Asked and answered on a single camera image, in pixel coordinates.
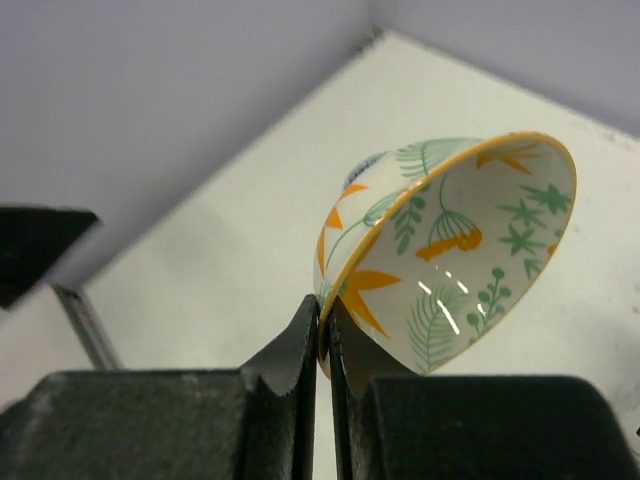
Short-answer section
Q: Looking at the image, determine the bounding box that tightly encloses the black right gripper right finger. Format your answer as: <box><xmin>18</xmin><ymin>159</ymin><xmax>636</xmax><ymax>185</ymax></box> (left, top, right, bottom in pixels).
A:
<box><xmin>327</xmin><ymin>302</ymin><xmax>639</xmax><ymax>479</ymax></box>

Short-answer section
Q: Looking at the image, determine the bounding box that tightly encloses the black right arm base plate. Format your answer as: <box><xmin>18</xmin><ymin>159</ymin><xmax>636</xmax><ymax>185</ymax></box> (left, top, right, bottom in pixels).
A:
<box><xmin>1</xmin><ymin>204</ymin><xmax>99</xmax><ymax>310</ymax></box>

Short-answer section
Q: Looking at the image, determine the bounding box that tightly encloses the cream bowl with star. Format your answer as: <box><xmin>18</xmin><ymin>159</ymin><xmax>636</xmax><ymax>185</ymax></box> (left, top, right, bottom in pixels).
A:
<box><xmin>313</xmin><ymin>132</ymin><xmax>577</xmax><ymax>375</ymax></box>

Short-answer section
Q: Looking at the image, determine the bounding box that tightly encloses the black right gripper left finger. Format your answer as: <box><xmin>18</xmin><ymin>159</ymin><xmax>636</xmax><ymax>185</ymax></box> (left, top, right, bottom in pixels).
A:
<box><xmin>1</xmin><ymin>296</ymin><xmax>318</xmax><ymax>479</ymax></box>

